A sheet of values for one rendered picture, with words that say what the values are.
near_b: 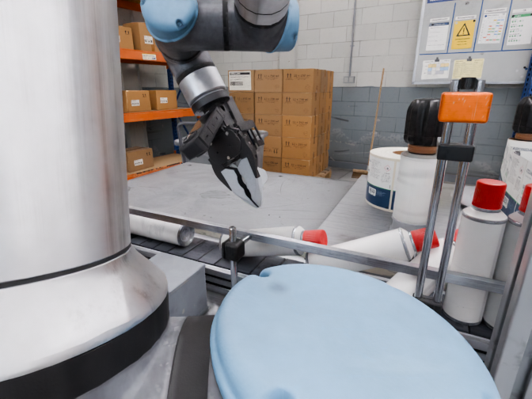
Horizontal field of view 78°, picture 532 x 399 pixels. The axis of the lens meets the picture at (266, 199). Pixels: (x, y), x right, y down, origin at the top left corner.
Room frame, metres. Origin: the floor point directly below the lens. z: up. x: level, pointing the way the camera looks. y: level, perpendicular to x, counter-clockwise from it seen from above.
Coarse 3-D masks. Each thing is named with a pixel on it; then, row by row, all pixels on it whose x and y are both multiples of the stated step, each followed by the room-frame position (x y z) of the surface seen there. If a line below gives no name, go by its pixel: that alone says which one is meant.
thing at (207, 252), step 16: (144, 240) 0.66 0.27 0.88; (192, 240) 0.66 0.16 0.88; (208, 240) 0.66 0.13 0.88; (192, 256) 0.58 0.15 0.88; (208, 256) 0.58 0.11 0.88; (256, 256) 0.58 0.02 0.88; (272, 256) 0.58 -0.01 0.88; (240, 272) 0.53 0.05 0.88; (256, 272) 0.52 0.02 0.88; (448, 320) 0.39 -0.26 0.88; (480, 336) 0.36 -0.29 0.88
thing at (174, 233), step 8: (136, 216) 0.68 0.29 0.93; (136, 224) 0.66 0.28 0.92; (144, 224) 0.65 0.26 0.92; (152, 224) 0.65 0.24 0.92; (160, 224) 0.64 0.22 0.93; (168, 224) 0.63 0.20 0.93; (176, 224) 0.63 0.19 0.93; (136, 232) 0.66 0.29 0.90; (144, 232) 0.65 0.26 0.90; (152, 232) 0.64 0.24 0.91; (160, 232) 0.63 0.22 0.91; (168, 232) 0.62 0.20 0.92; (176, 232) 0.61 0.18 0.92; (184, 232) 0.64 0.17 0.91; (192, 232) 0.65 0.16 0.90; (160, 240) 0.64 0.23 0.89; (168, 240) 0.62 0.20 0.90; (176, 240) 0.61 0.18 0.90; (184, 240) 0.63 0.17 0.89
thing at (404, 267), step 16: (192, 224) 0.57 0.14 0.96; (208, 224) 0.56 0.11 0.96; (256, 240) 0.51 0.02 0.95; (272, 240) 0.50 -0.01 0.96; (288, 240) 0.49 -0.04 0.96; (336, 256) 0.45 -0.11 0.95; (352, 256) 0.44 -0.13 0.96; (368, 256) 0.43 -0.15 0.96; (416, 272) 0.40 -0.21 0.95; (432, 272) 0.39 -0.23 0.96; (448, 272) 0.39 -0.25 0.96; (480, 288) 0.37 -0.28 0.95; (496, 288) 0.36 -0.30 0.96
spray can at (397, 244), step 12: (360, 240) 0.48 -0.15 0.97; (372, 240) 0.47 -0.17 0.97; (384, 240) 0.46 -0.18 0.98; (396, 240) 0.45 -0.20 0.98; (408, 240) 0.45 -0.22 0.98; (420, 240) 0.45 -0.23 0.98; (432, 240) 0.44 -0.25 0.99; (360, 252) 0.46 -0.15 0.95; (372, 252) 0.46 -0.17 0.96; (384, 252) 0.45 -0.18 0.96; (396, 252) 0.44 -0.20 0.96; (408, 252) 0.44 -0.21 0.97; (324, 264) 0.47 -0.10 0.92; (336, 264) 0.47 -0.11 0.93; (348, 264) 0.46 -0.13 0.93; (360, 264) 0.46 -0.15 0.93
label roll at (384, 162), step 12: (372, 156) 0.90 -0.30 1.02; (384, 156) 0.87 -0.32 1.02; (396, 156) 0.87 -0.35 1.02; (372, 168) 0.90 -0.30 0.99; (384, 168) 0.85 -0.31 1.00; (396, 168) 0.83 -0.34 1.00; (372, 180) 0.89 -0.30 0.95; (384, 180) 0.85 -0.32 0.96; (396, 180) 0.83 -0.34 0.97; (372, 192) 0.88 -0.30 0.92; (384, 192) 0.85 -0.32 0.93; (372, 204) 0.88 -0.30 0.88; (384, 204) 0.84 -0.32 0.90
